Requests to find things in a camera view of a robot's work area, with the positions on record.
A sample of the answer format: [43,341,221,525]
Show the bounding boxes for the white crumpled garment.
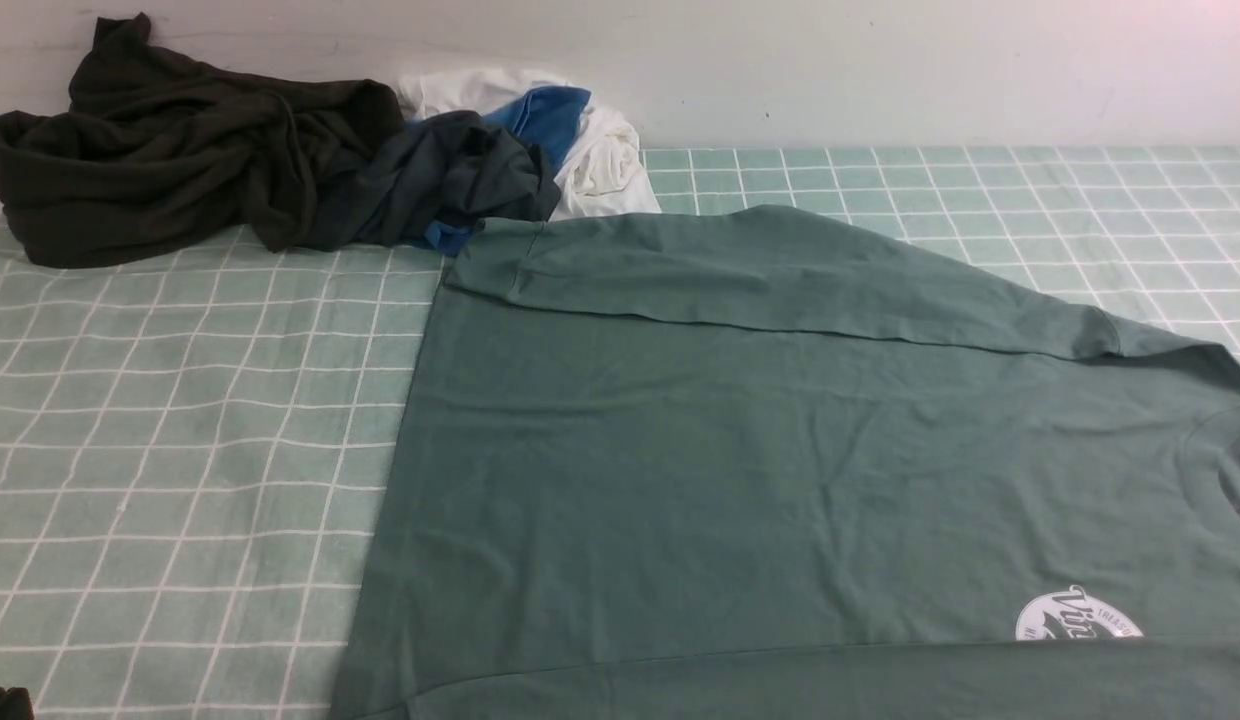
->
[397,67,661,222]

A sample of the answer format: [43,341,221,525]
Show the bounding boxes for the green checkered tablecloth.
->
[0,146,1240,719]

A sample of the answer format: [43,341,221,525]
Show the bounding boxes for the dark olive crumpled garment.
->
[0,12,405,269]

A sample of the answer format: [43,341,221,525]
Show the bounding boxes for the dark grey crumpled garment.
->
[300,112,560,255]

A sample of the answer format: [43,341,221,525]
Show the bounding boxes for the blue crumpled garment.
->
[413,86,591,258]

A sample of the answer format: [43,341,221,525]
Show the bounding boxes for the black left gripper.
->
[0,687,35,720]

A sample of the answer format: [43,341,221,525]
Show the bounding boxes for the green long-sleeve shirt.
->
[329,206,1240,719]

